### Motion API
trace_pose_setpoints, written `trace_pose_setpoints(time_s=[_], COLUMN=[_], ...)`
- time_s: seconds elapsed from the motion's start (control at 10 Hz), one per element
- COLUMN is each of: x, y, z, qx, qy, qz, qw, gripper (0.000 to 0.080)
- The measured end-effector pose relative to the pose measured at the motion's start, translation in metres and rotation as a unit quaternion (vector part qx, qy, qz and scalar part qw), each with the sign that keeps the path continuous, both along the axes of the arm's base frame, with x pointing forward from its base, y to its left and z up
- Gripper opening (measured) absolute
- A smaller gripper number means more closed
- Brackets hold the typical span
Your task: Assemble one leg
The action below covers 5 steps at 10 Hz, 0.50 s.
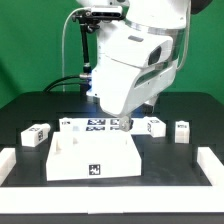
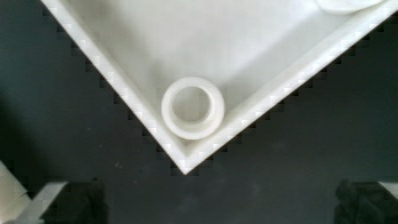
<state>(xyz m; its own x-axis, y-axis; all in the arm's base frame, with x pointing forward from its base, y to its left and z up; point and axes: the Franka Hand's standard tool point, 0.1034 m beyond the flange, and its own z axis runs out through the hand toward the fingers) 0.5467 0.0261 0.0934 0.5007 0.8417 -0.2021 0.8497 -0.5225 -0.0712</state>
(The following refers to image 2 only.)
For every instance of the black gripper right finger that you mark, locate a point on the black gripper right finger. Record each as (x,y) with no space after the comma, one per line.
(367,203)

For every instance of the white U-shaped fence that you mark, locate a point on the white U-shaped fence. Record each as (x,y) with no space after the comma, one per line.
(23,209)

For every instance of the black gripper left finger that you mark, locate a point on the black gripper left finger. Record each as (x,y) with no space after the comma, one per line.
(79,207)

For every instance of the white square tabletop part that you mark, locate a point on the white square tabletop part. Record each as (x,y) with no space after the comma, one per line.
(207,58)

